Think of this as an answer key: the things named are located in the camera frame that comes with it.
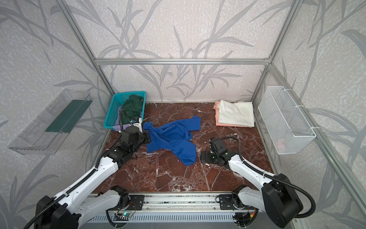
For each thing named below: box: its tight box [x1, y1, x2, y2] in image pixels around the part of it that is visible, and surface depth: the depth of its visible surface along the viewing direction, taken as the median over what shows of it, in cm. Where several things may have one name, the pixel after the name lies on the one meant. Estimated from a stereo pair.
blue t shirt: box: [142, 115, 201, 167], surface depth 95 cm
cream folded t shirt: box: [217, 99, 255, 128], surface depth 110 cm
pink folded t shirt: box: [213, 100, 255, 128], surface depth 107 cm
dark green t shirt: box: [121, 94, 144, 125], surface depth 112 cm
